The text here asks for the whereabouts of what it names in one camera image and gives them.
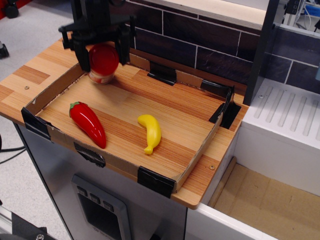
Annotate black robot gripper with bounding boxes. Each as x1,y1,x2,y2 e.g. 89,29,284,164
58,0,136,72

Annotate red-lidded spice bottle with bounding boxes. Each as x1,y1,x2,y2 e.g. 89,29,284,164
88,43,120,85

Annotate taped cardboard fence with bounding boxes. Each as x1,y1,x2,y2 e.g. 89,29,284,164
21,42,248,206

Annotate red toy chili pepper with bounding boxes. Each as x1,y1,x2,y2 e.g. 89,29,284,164
69,101,107,149

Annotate yellow toy banana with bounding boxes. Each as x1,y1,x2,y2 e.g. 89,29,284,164
137,114,162,155

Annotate grey dishwasher control panel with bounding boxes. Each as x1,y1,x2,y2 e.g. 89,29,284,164
71,175,132,240

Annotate white toy sink unit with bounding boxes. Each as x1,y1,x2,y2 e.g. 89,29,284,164
185,79,320,240

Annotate dark left back post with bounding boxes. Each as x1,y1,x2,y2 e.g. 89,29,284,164
70,0,83,28

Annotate black floor cable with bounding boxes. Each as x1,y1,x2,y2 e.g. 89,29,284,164
0,146,27,165

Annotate dark grey vertical post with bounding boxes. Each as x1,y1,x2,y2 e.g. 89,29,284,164
243,0,279,106

